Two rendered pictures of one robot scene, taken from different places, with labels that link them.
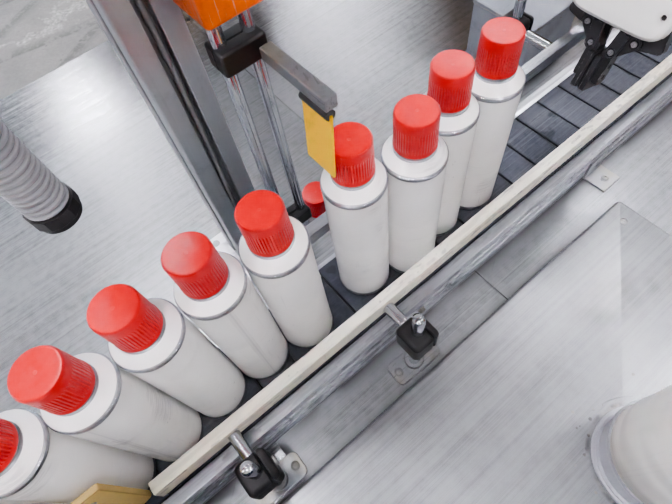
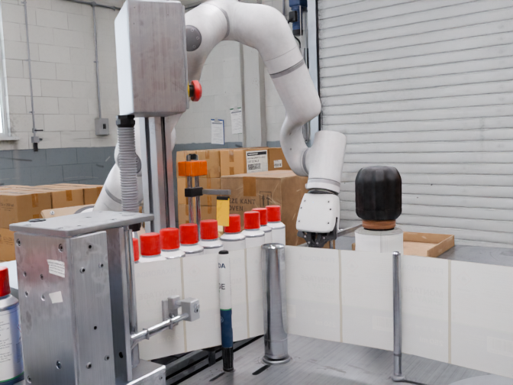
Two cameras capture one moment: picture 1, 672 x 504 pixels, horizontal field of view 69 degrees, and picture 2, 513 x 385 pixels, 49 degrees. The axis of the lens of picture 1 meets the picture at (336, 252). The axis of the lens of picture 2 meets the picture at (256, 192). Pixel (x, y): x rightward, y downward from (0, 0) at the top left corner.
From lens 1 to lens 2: 0.90 m
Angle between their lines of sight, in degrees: 58
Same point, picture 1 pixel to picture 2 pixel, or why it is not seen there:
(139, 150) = not seen: hidden behind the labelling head
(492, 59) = (271, 213)
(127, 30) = (160, 184)
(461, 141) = (268, 237)
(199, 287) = (192, 234)
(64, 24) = not seen: outside the picture
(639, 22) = (321, 227)
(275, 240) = (214, 229)
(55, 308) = not seen: hidden behind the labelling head
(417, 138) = (253, 218)
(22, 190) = (135, 206)
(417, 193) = (256, 244)
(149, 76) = (161, 202)
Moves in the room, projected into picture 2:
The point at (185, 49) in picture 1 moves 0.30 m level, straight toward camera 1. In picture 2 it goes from (171, 198) to (269, 209)
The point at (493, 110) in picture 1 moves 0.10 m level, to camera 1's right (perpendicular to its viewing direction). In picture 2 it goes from (276, 233) to (315, 228)
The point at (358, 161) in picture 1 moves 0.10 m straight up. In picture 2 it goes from (237, 218) to (234, 168)
